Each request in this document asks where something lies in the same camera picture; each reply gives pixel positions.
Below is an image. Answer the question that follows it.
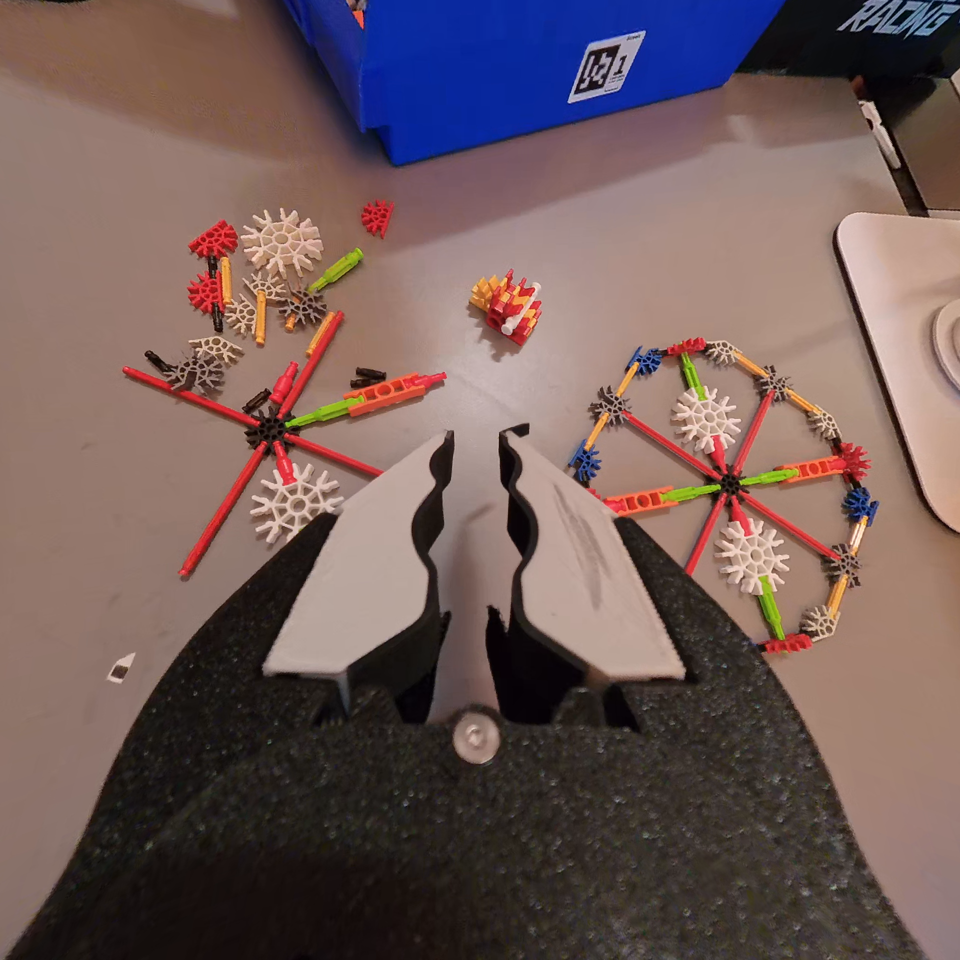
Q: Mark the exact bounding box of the colourful toy wheel model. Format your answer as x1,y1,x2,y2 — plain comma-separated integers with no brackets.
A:
567,336,880,657

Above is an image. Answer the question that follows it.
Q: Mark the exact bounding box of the black printed cardboard box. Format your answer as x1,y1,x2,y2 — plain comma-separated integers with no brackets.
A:
738,0,960,80

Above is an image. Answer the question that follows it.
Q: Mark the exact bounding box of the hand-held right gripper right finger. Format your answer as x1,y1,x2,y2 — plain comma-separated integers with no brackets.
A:
486,423,688,727

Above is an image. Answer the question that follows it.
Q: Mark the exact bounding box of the white printed tag sticker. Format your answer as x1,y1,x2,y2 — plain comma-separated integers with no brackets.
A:
567,30,648,104

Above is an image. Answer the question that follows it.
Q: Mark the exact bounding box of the large white snowflake connector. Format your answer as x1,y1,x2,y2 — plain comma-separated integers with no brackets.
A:
240,207,325,276

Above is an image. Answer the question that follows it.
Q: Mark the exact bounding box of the blue plastic bin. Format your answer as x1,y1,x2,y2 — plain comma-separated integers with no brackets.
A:
281,0,785,166

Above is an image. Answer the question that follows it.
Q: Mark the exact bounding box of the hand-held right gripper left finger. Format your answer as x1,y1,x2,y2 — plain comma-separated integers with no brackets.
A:
262,429,456,725

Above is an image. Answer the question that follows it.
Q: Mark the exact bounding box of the dark grey snowflake connector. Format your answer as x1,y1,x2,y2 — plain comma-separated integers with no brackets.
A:
278,288,330,329

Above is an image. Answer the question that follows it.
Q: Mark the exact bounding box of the half-built spoke toy model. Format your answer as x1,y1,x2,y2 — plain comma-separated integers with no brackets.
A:
122,311,449,579

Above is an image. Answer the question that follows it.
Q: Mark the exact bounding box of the small white plug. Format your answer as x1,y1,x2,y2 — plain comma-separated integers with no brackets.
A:
858,99,901,170

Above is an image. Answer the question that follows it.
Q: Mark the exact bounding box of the white flat stand base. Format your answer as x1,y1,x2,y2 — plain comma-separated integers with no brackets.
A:
834,212,960,534

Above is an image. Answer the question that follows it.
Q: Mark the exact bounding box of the red yellow connector cluster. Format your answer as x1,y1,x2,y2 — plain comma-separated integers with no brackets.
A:
470,268,543,346

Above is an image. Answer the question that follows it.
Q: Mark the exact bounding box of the green toy rod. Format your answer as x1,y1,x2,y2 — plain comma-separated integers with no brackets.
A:
306,247,366,294

